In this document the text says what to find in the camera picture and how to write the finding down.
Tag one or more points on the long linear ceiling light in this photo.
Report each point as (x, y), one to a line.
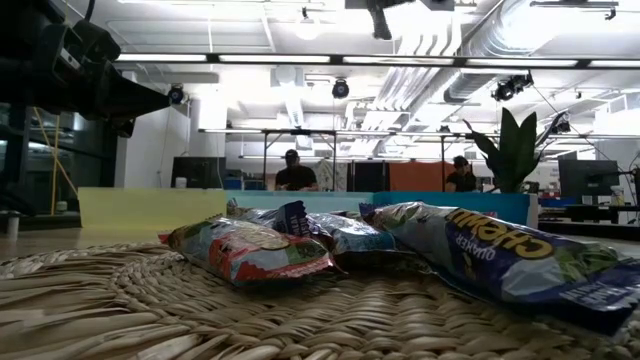
(275, 58)

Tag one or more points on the teal plastic bin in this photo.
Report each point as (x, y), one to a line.
(340, 200)

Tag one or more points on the green plant in white pot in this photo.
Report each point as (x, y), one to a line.
(515, 155)

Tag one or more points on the black ceiling-hung camera cluster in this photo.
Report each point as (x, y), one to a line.
(510, 87)

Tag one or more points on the black partition panel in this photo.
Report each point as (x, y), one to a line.
(370, 176)

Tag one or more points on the black computer monitor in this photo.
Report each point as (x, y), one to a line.
(587, 180)

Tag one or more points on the person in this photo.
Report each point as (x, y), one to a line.
(296, 177)
(462, 181)

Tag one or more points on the chocolate chip Chewy granola bar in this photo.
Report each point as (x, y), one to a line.
(250, 255)

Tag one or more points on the blue storage box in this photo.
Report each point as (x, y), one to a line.
(552, 202)

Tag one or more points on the yellow plastic bin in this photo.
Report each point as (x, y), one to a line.
(150, 210)

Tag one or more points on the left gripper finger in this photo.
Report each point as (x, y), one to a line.
(125, 97)

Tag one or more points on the white cup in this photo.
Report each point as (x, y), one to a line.
(180, 183)

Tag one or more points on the blue plastic bin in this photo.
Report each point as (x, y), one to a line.
(505, 207)

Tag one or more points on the dark background desk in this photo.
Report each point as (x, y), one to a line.
(590, 214)

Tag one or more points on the oatmeal raisin Chewy granola bar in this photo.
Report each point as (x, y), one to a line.
(360, 235)
(500, 260)

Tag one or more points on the round woven wicker basket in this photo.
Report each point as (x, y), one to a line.
(150, 320)

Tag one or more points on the orange partition panel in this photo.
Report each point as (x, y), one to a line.
(420, 176)

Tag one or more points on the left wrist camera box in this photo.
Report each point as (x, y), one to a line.
(95, 45)

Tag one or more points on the white cylindrical post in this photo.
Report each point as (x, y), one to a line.
(12, 225)

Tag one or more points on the round white pendant lamp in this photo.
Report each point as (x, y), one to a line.
(307, 27)

